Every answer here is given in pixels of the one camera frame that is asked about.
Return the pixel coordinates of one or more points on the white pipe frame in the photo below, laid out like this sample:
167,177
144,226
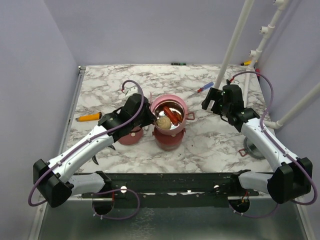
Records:
266,32

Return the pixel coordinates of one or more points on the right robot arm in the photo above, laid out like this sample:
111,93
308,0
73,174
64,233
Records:
292,175

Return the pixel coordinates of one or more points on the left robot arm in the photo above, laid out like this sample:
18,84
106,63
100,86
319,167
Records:
82,155

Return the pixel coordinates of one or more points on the aluminium table edge rail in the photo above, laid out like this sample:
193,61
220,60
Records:
71,112

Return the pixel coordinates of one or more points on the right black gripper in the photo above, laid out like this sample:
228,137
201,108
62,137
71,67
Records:
214,94

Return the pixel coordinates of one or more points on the pink steel lunch pot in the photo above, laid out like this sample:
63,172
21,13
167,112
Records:
175,104

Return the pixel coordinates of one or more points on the black pliers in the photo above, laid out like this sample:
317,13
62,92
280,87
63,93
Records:
105,153

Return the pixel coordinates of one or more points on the white steamed bun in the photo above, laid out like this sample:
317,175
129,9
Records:
164,123

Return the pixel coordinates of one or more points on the yellow utility knife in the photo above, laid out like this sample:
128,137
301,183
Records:
90,117

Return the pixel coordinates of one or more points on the dark pink round lid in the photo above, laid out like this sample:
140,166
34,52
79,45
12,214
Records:
132,138

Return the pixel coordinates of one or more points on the red braised meat piece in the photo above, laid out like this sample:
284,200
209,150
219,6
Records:
179,117

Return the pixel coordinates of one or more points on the green black screwdriver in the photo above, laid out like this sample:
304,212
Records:
178,64

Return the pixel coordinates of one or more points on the dark red steel lunch pot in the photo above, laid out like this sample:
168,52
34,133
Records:
168,142

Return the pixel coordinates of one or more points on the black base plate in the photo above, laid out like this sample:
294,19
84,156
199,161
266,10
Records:
146,190

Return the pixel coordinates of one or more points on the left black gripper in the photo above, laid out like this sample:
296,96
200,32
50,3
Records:
149,118

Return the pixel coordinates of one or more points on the red blue screwdriver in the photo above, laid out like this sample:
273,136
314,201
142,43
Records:
201,89

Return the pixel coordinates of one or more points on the transparent grey pot lid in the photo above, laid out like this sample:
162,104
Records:
250,149

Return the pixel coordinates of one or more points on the red sausage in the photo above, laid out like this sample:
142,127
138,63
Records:
170,115

